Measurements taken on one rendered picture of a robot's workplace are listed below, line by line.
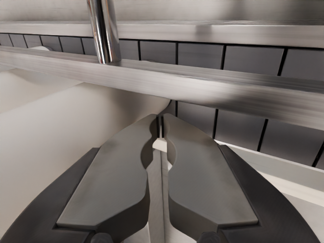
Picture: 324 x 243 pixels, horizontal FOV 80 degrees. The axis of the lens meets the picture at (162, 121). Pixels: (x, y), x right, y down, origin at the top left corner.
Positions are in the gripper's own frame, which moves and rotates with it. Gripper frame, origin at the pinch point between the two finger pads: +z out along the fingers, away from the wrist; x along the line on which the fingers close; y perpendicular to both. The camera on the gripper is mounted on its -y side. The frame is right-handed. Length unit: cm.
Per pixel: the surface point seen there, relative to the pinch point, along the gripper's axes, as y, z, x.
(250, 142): 3.9, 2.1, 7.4
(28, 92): -0.5, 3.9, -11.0
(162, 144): 4.0, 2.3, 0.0
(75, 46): -2.8, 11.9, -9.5
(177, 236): 33.5, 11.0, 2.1
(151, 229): 27.2, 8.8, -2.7
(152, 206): 21.9, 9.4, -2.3
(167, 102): 1.2, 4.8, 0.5
